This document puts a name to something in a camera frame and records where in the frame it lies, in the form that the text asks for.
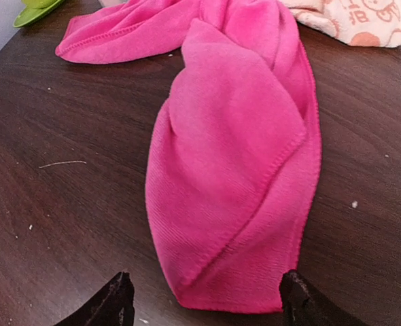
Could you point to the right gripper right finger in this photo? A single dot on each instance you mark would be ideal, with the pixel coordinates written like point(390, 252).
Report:
point(304, 304)

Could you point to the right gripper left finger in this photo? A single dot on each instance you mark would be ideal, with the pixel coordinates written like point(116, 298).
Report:
point(111, 305)

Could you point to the pink microfiber towel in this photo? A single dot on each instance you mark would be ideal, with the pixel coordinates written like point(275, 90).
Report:
point(235, 154)

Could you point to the orange patterned towel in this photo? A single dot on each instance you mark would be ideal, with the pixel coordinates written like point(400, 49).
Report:
point(359, 23)

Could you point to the green plastic plate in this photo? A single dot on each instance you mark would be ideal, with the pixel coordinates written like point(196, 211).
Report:
point(28, 16)

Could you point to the green plastic bowl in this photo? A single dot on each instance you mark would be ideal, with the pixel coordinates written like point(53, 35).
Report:
point(38, 4)

